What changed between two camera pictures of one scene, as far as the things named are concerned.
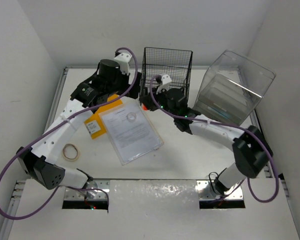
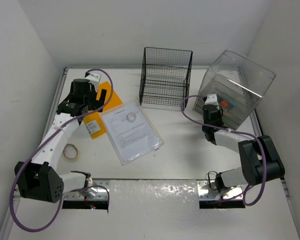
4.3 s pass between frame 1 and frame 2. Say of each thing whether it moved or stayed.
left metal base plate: stayed
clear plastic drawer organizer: stayed
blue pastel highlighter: moved
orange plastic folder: stayed
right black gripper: moved
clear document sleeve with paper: stayed
